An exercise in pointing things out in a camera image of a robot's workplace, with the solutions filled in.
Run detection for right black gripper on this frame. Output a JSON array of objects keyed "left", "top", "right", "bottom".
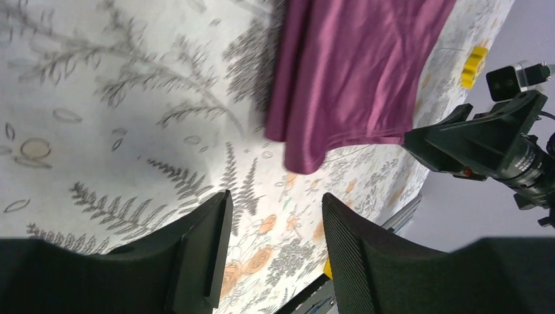
[{"left": 403, "top": 90, "right": 554, "bottom": 227}]

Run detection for yellow block near front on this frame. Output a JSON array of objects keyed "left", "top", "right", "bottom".
[{"left": 323, "top": 258, "right": 333, "bottom": 279}]

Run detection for purple satin napkin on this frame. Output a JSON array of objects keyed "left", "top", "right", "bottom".
[{"left": 265, "top": 0, "right": 455, "bottom": 175}]

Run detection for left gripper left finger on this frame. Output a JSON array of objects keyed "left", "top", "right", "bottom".
[{"left": 1, "top": 190, "right": 233, "bottom": 313}]

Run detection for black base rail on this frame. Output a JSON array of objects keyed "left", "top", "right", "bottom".
[{"left": 276, "top": 274, "right": 337, "bottom": 314}]

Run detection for floral tablecloth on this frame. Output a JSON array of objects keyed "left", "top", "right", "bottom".
[{"left": 0, "top": 0, "right": 517, "bottom": 314}]

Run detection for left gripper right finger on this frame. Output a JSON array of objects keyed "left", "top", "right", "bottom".
[{"left": 322, "top": 193, "right": 554, "bottom": 313}]

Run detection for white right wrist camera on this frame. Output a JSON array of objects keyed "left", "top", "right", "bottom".
[{"left": 486, "top": 62, "right": 554, "bottom": 103}]

